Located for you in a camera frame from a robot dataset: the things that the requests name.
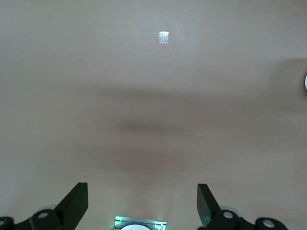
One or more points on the clear tape piece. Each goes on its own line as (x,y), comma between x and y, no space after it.
(164,37)

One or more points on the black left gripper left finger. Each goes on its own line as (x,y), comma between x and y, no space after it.
(72,210)

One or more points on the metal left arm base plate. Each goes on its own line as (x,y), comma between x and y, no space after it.
(158,222)

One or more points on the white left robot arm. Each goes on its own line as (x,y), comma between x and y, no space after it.
(135,227)

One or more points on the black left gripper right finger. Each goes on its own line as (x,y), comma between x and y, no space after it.
(208,210)

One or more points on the white bowl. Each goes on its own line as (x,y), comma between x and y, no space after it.
(306,81)

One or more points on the brown table cover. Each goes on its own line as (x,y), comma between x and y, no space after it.
(153,95)

